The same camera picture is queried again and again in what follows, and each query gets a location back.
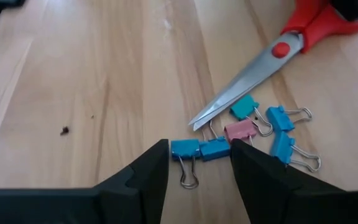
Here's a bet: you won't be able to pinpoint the red-handled scissors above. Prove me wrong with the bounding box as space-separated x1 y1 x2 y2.
188 0 358 131

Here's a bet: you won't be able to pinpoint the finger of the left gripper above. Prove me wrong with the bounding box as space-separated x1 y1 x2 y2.
331 0 358 22

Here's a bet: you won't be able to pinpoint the pink binder clip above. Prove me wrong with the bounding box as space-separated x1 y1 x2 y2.
223 118 259 146

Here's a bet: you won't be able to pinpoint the blue binder clip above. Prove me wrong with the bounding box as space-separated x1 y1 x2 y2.
265 105 313 133
199 119 231 162
270 130 322 174
170 138 201 190

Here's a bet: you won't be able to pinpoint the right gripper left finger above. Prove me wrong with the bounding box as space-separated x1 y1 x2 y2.
0 139 170 224

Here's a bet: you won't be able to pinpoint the teal binder clip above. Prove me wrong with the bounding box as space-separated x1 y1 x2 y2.
229 94 274 138

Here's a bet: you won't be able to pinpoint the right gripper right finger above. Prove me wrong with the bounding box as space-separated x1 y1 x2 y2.
230 139 358 224

